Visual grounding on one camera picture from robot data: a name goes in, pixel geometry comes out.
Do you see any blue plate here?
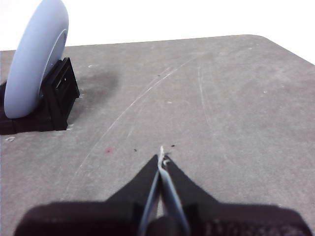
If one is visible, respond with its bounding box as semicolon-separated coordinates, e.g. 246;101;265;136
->
3;0;69;119

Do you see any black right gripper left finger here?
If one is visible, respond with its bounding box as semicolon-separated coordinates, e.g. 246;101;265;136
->
14;154;161;236

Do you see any black plate rack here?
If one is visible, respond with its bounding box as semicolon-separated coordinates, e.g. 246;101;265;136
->
0;57;80;136

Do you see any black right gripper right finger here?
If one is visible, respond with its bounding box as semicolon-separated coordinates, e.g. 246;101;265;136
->
159;145;313;236

